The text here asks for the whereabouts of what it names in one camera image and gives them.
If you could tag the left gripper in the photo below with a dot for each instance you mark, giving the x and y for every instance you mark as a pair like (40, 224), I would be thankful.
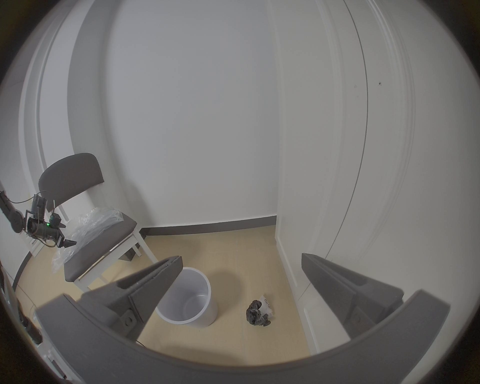
(40, 228)

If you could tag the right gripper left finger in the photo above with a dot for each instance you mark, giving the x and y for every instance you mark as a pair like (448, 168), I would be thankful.
(150, 285)

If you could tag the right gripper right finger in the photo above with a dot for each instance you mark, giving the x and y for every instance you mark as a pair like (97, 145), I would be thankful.
(333, 285)

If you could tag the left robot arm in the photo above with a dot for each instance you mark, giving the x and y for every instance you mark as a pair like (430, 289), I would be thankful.
(15, 221)

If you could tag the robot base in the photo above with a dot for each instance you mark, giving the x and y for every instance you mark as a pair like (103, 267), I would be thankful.
(22, 337)

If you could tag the clear plastic bag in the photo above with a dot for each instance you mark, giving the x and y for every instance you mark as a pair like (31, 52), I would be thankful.
(95, 221)

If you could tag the white trash bin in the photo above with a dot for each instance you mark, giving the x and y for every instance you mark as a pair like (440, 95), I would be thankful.
(207, 314)

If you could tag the crumpled black plastic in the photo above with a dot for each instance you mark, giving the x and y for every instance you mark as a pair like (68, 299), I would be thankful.
(257, 315)

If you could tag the grey and white chair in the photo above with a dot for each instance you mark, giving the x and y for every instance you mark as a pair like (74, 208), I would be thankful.
(71, 176)

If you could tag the white wardrobe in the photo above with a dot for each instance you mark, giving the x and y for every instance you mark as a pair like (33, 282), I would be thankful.
(337, 150)

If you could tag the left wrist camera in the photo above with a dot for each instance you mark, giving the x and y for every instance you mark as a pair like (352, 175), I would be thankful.
(38, 205)

